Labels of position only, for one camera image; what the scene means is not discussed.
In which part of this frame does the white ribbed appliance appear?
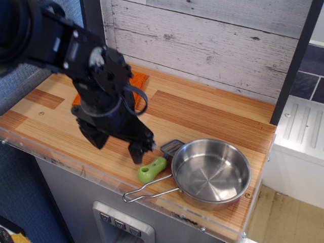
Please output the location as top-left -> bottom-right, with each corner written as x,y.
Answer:
263,96 -> 323,208

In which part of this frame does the dark grey post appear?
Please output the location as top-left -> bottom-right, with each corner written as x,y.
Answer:
270,0 -> 323,126
79,0 -> 105,41

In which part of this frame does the green handled grey spatula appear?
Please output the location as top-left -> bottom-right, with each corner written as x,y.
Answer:
137,139 -> 184,184

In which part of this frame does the yellow object bottom corner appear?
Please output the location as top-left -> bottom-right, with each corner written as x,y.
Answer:
10,234 -> 31,243

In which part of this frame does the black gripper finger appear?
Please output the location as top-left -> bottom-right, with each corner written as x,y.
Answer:
79,124 -> 109,149
128,143 -> 144,164

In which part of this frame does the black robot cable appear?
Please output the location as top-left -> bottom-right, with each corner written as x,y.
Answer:
123,85 -> 149,116

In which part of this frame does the dark grey right post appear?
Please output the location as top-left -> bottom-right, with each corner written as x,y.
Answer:
270,0 -> 323,126

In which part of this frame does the orange folded cloth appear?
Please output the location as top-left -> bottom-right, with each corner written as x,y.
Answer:
72,71 -> 149,109

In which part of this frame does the stainless steel pan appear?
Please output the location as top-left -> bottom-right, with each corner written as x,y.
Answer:
123,138 -> 252,211

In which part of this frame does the silver dispenser button panel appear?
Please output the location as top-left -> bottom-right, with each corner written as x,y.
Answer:
93,201 -> 155,242

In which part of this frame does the dark grey left post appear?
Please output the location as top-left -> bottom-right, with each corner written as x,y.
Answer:
79,0 -> 105,41

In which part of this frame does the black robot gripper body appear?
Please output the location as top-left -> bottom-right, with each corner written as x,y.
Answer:
71,101 -> 155,152

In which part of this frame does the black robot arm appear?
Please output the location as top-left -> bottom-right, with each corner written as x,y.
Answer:
1,1 -> 155,164

